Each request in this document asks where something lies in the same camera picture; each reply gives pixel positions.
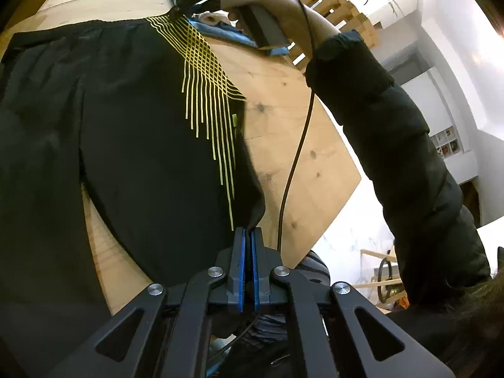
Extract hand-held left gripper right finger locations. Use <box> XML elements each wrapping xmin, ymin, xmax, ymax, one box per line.
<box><xmin>251</xmin><ymin>226</ymin><xmax>454</xmax><ymax>378</ymax></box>

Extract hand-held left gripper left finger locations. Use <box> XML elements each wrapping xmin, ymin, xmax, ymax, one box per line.
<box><xmin>47</xmin><ymin>226</ymin><xmax>247</xmax><ymax>378</ymax></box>

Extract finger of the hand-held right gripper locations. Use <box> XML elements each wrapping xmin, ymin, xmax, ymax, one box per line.
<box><xmin>170</xmin><ymin>0</ymin><xmax>223</xmax><ymax>20</ymax></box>

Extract black shorts with yellow stripes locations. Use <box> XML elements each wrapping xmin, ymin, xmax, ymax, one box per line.
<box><xmin>0</xmin><ymin>15</ymin><xmax>267</xmax><ymax>365</ymax></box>

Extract person's right forearm black sleeve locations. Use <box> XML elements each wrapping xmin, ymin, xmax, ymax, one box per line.
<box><xmin>305</xmin><ymin>31</ymin><xmax>494</xmax><ymax>312</ymax></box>

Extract person's right hand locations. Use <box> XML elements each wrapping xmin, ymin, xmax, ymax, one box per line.
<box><xmin>220</xmin><ymin>0</ymin><xmax>340</xmax><ymax>55</ymax></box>

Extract white cloth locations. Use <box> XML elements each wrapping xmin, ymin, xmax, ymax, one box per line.
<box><xmin>196</xmin><ymin>11</ymin><xmax>234</xmax><ymax>27</ymax></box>

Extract blue cloth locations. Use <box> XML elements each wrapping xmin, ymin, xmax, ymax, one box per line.
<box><xmin>165</xmin><ymin>0</ymin><xmax>293</xmax><ymax>59</ymax></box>

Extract wooden slatted rack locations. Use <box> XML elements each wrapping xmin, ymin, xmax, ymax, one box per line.
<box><xmin>260</xmin><ymin>0</ymin><xmax>382</xmax><ymax>72</ymax></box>

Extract white cabinet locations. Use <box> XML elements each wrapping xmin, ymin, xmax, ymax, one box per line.
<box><xmin>390</xmin><ymin>66</ymin><xmax>475</xmax><ymax>160</ymax></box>

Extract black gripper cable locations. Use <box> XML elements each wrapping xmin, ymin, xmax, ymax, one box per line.
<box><xmin>252</xmin><ymin>0</ymin><xmax>316</xmax><ymax>253</ymax></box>

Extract wooden frame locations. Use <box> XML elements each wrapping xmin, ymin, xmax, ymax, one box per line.
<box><xmin>352</xmin><ymin>246</ymin><xmax>408</xmax><ymax>313</ymax></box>

